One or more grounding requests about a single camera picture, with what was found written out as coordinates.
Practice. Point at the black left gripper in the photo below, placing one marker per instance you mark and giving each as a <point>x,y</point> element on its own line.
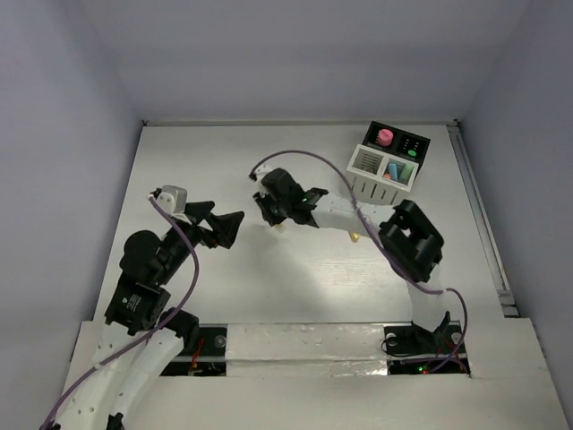
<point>224,226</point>

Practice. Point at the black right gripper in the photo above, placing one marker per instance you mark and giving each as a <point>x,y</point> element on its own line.
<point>262,198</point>

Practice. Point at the blue pencil-shaped highlighter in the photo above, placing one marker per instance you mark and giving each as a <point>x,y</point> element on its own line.
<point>393,171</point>

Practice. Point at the green pencil-shaped highlighter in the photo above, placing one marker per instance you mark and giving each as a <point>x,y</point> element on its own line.
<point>406,173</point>

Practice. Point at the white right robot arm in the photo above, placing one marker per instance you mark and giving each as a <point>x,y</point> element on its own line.
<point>408,240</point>

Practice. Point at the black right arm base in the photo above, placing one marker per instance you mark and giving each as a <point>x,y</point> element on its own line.
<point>414,351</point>

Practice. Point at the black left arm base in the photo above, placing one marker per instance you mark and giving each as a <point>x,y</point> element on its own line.
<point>206,358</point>

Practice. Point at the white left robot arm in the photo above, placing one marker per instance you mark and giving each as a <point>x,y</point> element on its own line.
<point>141,335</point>

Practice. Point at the white black desk organizer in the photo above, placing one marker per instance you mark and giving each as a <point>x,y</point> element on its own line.
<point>369,163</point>

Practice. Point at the pink tape roll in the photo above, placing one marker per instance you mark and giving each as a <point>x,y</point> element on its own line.
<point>385,137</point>

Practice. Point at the white front platform board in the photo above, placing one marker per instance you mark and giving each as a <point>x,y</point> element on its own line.
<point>334,376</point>

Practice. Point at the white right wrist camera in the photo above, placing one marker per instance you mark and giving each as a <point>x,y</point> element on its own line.
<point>258,173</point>

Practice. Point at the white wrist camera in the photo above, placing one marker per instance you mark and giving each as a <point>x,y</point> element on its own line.
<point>171,199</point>
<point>258,173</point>

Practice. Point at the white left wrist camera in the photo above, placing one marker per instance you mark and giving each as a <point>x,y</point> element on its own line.
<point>171,199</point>

